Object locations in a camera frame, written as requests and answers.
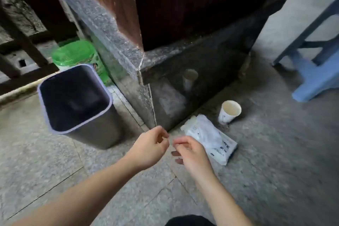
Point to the person's right hand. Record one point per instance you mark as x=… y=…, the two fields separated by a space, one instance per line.
x=194 y=157

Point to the person's left hand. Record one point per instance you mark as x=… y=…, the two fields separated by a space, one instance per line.
x=149 y=149

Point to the grey plastic waste bin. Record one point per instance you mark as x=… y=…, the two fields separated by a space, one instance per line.
x=92 y=130

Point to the person's left forearm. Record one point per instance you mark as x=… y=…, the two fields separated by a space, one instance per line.
x=87 y=196

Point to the person's right forearm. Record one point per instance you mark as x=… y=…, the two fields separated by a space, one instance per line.
x=222 y=202

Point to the white wet wipe pack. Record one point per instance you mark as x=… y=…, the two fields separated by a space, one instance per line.
x=209 y=138

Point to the person's black trousers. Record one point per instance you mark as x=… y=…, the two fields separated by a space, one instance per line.
x=189 y=221

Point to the white paper cup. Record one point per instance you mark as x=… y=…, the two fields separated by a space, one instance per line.
x=225 y=117

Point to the dark granite pillar base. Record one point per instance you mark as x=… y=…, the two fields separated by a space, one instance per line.
x=116 y=56

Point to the green detergent bottle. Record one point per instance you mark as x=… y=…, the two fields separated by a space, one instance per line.
x=76 y=53

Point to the beige pipe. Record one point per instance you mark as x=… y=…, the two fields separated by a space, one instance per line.
x=18 y=91

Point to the blue plastic stool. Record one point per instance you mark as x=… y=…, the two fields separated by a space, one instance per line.
x=315 y=75

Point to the brown wooden pillar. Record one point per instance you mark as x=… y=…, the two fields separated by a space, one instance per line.
x=185 y=3

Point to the dark wooden railing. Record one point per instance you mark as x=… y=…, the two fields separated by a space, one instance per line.
x=34 y=48

